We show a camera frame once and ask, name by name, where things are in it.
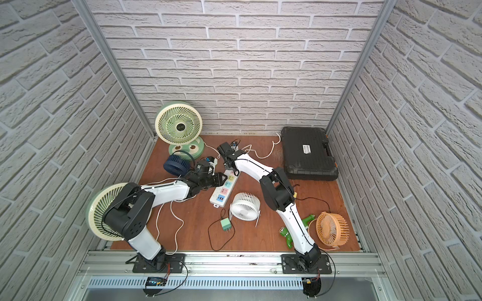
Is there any green fan at back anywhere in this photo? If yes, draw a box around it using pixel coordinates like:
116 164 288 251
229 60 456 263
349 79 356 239
154 102 205 160

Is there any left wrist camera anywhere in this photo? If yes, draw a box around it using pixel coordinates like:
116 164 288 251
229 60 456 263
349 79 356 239
205 156 218 169

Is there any green fan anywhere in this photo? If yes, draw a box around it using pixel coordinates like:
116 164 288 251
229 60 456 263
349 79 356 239
85 183 128 242
154 102 205 160

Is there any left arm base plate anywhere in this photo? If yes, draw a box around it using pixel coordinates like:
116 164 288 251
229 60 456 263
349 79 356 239
133 253 186 274

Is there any small navy blue fan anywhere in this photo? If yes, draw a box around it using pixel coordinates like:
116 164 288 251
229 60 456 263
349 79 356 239
163 150 195 178

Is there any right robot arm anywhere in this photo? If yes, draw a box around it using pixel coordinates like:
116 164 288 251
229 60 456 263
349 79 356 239
217 142 321 269

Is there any green fan front left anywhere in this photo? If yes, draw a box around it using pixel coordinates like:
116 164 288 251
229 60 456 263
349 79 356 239
85 183 128 242

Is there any white power strip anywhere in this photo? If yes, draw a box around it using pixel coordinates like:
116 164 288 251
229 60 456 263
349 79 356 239
210 170 238 208

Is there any black usb cable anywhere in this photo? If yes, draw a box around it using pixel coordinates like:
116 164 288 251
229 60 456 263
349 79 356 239
208 208 236 252

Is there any small white desk fan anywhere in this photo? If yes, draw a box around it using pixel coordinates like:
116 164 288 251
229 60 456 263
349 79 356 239
229 193 261 226

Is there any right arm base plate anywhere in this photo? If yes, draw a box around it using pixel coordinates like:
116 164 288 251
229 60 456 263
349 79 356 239
281 253 332 275

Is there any green plastic toy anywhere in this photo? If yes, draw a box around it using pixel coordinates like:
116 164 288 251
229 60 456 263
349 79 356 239
279 214 316 250

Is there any green usb charger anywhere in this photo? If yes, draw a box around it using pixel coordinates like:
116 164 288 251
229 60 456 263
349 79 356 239
220 218 232 232

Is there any black tool case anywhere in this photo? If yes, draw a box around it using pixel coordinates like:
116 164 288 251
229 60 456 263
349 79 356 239
281 126 339 181

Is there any orange small fan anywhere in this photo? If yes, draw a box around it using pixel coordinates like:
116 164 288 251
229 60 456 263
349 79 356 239
316 212 350 251

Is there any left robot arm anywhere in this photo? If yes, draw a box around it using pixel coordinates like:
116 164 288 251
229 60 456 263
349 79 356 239
87 161 228 269

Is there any white fan cable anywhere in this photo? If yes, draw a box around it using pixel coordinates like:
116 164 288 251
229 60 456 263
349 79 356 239
154 195 198 256

